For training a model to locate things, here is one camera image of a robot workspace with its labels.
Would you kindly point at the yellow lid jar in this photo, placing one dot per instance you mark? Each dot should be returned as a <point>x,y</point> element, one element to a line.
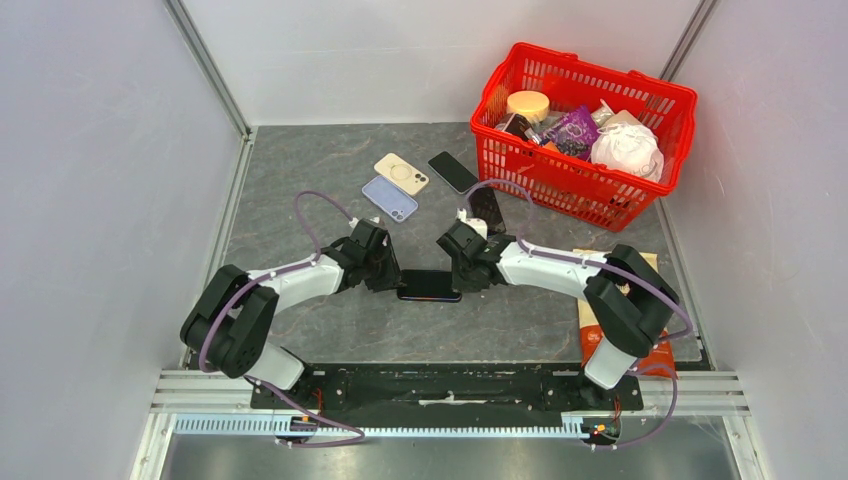
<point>532,105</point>

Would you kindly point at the beige phone case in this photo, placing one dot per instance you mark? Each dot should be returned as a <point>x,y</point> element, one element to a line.
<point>402,174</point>

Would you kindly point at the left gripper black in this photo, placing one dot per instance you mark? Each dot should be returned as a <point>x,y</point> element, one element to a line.
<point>392,279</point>

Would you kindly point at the aluminium frame rail front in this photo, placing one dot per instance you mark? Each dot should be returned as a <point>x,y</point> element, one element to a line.
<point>199,403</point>

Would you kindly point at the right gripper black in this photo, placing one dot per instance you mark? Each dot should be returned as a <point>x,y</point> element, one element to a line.
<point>464,287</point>

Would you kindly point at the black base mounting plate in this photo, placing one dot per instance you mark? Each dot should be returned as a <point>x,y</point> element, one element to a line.
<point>457,395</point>

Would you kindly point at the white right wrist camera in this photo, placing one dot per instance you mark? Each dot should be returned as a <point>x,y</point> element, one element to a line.
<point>477,224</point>

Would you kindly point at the black smartphone near basket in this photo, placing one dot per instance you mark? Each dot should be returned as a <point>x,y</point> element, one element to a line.
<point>449,169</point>

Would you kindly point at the purple snack packet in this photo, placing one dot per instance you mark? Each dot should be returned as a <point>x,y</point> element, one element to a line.
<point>574,134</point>

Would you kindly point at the lavender phone case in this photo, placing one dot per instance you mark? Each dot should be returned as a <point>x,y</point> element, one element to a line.
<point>390,199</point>

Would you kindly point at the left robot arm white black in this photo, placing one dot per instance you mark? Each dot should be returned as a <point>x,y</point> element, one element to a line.
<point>229,324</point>

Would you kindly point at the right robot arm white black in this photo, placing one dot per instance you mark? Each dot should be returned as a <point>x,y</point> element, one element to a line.
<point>630,300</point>

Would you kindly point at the red plastic shopping basket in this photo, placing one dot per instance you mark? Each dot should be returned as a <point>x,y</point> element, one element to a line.
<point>510,149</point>

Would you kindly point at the white plastic bag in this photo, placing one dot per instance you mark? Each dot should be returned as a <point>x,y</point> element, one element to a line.
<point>629,148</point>

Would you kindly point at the black phone case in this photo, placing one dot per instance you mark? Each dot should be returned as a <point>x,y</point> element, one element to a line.
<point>429,285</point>

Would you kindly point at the black smartphone purple edge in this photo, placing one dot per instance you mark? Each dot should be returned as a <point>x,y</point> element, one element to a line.
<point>430,283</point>

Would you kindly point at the cassava chips bag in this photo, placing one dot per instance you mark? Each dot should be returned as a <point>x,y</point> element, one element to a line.
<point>591,335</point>

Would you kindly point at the dark blue smartphone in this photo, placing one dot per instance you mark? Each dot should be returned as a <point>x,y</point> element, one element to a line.
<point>484,205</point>

